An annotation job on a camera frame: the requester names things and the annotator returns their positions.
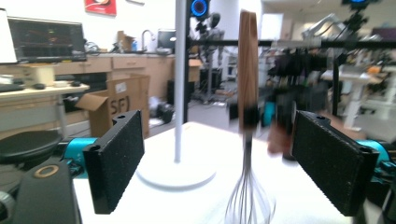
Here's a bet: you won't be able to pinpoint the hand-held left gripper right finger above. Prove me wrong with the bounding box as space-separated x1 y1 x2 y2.
290 110 380 217

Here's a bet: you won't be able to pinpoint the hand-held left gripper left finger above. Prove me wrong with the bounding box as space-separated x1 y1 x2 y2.
82 109 146 216

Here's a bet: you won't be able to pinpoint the wire whisk wooden handle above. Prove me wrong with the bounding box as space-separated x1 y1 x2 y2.
223 9 277 224

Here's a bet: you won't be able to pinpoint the white stand round base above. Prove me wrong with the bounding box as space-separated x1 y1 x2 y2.
135 0 218 191

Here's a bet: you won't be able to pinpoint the large printed cardboard box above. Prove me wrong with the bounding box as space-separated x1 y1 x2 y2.
75 74 151 139

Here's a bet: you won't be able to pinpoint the white standing desk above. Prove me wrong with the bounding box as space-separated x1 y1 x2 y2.
320 64 387 132

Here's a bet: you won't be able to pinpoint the black round stool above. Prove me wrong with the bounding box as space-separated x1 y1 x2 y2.
0 130 64 164

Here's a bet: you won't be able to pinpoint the grey humanoid robot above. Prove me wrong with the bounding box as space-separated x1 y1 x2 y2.
195 12 226 101

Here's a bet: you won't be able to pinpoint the white foam table mat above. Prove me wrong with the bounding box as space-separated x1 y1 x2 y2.
73 120 368 224

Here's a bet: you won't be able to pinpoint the wooden counter cabinets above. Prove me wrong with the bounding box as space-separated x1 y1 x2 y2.
52 54 202 101

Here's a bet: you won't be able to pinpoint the beige office desk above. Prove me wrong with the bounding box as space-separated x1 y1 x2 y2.
0 83 91 138

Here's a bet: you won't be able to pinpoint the small dark monitor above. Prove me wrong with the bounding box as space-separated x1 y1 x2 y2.
156 28 176 50

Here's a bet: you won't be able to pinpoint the beige plastic container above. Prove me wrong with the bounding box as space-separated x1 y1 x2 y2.
21 63 56 88

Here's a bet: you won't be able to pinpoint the small cardboard box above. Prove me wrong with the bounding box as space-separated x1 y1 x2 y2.
116 30 136 52

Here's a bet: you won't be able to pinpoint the metal faucet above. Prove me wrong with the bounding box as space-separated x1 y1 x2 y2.
141 29 157 52

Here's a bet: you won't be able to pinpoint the black keyboard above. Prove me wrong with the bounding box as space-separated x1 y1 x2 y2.
0 83 25 93

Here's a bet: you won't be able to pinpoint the computer monitor dark screen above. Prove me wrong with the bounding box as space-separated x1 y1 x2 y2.
7 17 88 63

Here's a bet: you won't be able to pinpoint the red poster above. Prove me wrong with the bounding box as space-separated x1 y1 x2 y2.
84 0 118 17

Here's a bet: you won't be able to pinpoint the computer monitor white screen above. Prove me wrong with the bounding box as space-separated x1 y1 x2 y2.
0 7 18 64

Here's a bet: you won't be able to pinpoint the blue ring light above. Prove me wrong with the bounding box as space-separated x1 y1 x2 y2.
342 0 379 6
190 0 209 18

